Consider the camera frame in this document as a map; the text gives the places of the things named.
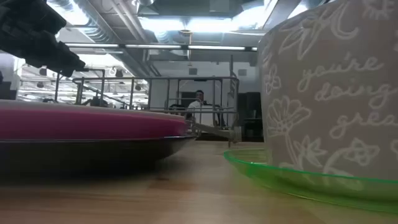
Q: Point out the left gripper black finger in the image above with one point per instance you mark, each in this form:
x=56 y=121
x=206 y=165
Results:
x=59 y=59

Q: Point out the pink round plate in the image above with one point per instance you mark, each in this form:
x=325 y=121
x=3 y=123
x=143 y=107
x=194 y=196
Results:
x=93 y=124

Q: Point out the dark patterned round plate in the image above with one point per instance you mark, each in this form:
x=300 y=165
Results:
x=93 y=152

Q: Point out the grey mug with white print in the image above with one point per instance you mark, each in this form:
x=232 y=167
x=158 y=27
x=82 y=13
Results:
x=326 y=93

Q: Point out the translucent green plate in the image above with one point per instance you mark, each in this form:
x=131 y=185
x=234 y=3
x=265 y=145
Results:
x=311 y=190

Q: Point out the white tube light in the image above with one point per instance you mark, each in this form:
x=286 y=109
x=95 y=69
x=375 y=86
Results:
x=152 y=46
x=216 y=47
x=91 y=45

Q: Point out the person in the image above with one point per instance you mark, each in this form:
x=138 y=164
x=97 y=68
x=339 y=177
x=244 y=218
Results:
x=199 y=95

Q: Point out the black cabinet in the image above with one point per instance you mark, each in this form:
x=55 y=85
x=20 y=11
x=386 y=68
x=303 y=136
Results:
x=252 y=105

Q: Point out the black metal stand frame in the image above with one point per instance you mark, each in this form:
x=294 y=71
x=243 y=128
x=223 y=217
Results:
x=102 y=84

